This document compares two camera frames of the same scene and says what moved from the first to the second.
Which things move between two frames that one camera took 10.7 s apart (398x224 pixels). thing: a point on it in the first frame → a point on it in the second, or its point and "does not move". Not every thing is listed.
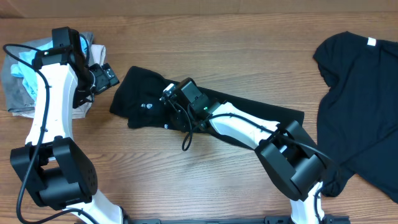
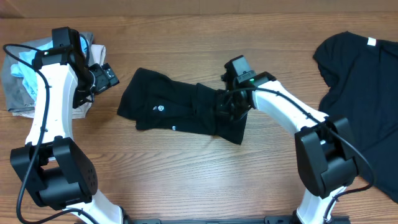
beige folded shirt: [97, 56] does not move
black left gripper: [106, 78] does not move
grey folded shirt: [17, 96] does not move
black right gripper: [177, 117] → [222, 111]
